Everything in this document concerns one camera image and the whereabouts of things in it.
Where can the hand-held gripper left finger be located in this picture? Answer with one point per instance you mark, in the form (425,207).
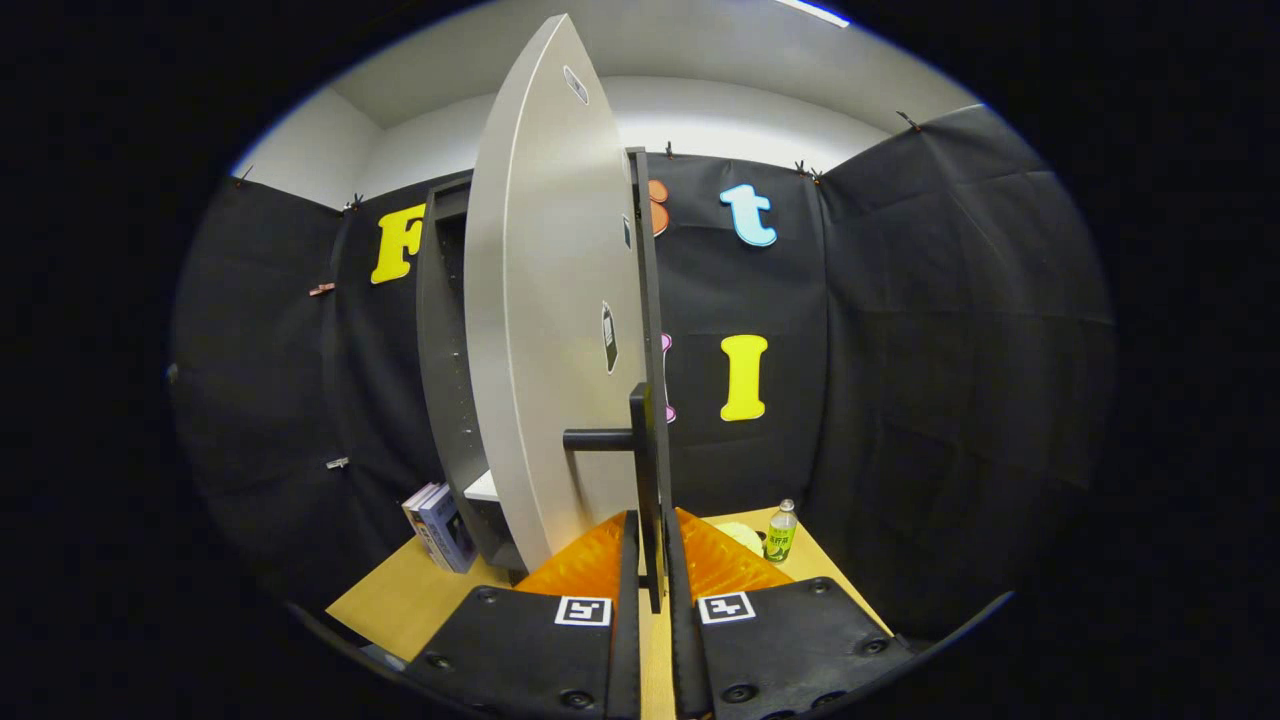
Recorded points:
(628,620)

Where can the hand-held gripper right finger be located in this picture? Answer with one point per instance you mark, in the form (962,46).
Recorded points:
(683,640)

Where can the dark grey shoe cabinet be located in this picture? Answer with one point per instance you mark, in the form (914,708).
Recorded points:
(445,350)

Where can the beige shoe cabinet door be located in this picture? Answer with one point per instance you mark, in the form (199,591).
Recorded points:
(550,300)

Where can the pale yellow round pad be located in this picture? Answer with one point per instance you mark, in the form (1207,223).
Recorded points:
(742,537)

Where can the green label plastic bottle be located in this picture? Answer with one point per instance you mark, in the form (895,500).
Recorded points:
(780,535)

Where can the blue book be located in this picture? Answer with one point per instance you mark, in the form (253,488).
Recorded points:
(450,535)

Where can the black backdrop cloth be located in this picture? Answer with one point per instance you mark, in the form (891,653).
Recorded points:
(950,350)

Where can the long ceiling light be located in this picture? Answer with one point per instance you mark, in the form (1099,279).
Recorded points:
(815,12)

